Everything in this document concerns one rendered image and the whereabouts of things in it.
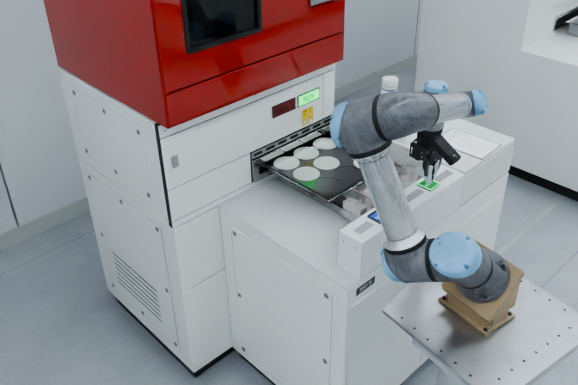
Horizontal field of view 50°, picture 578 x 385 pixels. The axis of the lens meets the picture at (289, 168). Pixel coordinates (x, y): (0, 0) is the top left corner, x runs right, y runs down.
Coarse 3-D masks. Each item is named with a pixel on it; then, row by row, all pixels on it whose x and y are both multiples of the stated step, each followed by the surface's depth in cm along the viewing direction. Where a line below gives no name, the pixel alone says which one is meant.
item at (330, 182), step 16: (304, 144) 246; (272, 160) 236; (304, 160) 235; (352, 160) 235; (288, 176) 225; (320, 176) 225; (336, 176) 225; (352, 176) 225; (320, 192) 216; (336, 192) 216
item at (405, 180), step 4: (400, 176) 228; (404, 176) 228; (408, 176) 228; (400, 180) 225; (404, 180) 225; (408, 180) 225; (412, 180) 225; (404, 184) 223; (408, 184) 223; (356, 200) 215; (360, 200) 215; (368, 204) 213; (368, 208) 211; (344, 212) 210; (348, 212) 209; (344, 216) 211; (348, 216) 209; (352, 216) 208; (356, 216) 207; (352, 220) 209
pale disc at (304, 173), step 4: (300, 168) 230; (304, 168) 230; (308, 168) 230; (312, 168) 230; (316, 168) 230; (296, 172) 228; (300, 172) 228; (304, 172) 228; (308, 172) 228; (312, 172) 228; (316, 172) 228; (296, 176) 225; (300, 176) 225; (304, 176) 225; (308, 176) 225; (312, 176) 225; (316, 176) 225
